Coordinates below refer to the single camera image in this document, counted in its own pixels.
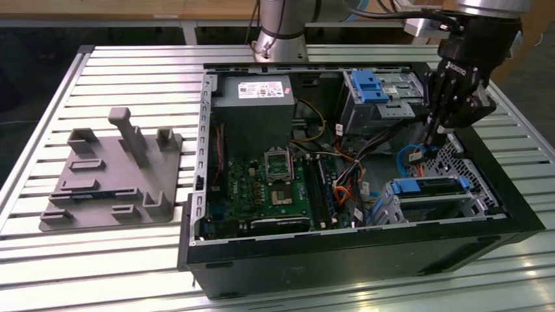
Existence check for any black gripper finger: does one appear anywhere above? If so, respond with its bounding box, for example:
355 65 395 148
426 66 458 154
437 84 500 135

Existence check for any multicolour disk power wire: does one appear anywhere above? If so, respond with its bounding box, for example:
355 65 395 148
410 129 449 167

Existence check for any hard disk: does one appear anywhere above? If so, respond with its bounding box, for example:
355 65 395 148
389 177 473 196

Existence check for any grey metal disk bay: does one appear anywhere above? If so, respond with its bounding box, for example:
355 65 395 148
373 177 508 226

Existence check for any black RAM slot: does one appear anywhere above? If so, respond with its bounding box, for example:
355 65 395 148
303 154 323 230

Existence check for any metal drive cage blue latch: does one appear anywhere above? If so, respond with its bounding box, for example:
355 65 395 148
342 70 438 137

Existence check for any RAM stick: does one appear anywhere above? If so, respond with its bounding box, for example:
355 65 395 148
318 155 339 228

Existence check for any metal socket cover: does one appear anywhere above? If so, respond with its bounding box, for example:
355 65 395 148
265 146 297 183

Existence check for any grey power supply unit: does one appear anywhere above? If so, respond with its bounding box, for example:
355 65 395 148
213 75 297 155

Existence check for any black open PC case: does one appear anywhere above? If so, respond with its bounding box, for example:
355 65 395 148
177 61 548 300

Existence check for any black graphics card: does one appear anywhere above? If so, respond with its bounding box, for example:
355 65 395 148
250 216 313 232

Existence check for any green motherboard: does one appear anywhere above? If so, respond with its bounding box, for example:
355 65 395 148
206 146 349 232

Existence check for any wooden desk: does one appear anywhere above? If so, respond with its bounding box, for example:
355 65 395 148
0 0 443 45

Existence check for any grey parts rack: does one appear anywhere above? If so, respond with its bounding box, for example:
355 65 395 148
39 107 186 232

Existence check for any silver camera bracket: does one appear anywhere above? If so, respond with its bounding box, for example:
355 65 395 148
402 18 457 44

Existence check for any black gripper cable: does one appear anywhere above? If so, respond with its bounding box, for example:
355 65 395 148
346 0 465 33

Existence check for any yellow wire pair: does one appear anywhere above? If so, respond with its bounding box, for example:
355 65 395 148
291 99 327 144

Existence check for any orange wire bundle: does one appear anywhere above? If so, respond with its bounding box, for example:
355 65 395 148
333 187 354 208

